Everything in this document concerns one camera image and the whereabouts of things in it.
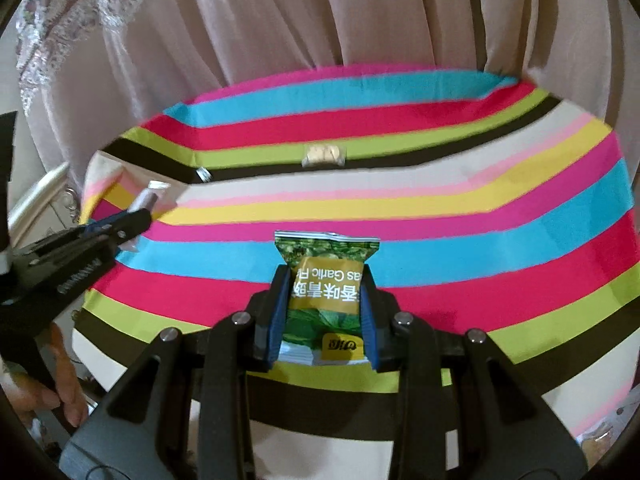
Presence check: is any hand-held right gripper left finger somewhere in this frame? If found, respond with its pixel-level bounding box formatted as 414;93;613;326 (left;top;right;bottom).
60;265;293;480

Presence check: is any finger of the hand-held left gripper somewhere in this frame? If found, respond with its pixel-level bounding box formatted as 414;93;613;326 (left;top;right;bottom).
75;207;153;252

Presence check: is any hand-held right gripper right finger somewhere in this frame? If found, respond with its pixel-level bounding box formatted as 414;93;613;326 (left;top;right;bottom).
358;265;587;480

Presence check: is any clear silver snack packet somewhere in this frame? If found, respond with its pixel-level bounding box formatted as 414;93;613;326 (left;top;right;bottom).
127;180;179;222

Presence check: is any green snack packet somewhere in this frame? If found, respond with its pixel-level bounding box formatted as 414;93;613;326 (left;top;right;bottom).
274;230;381;366

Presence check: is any person's left hand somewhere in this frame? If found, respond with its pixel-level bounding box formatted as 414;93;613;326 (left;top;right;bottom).
0;322;92;428

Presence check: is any white carved furniture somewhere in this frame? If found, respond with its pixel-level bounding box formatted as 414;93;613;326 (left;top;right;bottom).
7;162;83;243

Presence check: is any striped colourful tablecloth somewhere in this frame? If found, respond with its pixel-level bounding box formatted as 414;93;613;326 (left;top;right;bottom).
70;62;638;480

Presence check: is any pale yellow snack packet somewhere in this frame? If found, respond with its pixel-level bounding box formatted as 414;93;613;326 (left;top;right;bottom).
301;144;347;167

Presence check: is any white lace curtain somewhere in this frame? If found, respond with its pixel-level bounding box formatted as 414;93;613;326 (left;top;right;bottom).
15;0;166;111

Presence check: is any beige curtain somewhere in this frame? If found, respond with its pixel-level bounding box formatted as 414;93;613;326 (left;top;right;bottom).
20;0;640;191

